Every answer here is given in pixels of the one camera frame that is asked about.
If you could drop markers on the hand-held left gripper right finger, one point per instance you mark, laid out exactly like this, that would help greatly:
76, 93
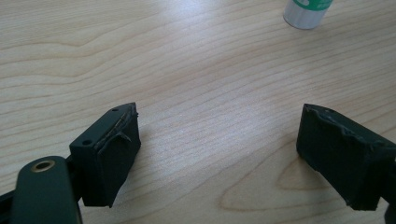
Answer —
345, 158

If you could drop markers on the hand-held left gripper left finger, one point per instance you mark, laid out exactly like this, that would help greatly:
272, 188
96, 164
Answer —
107, 158

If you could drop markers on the white and green glue stick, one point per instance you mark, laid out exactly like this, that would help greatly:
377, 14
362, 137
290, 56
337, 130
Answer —
306, 12

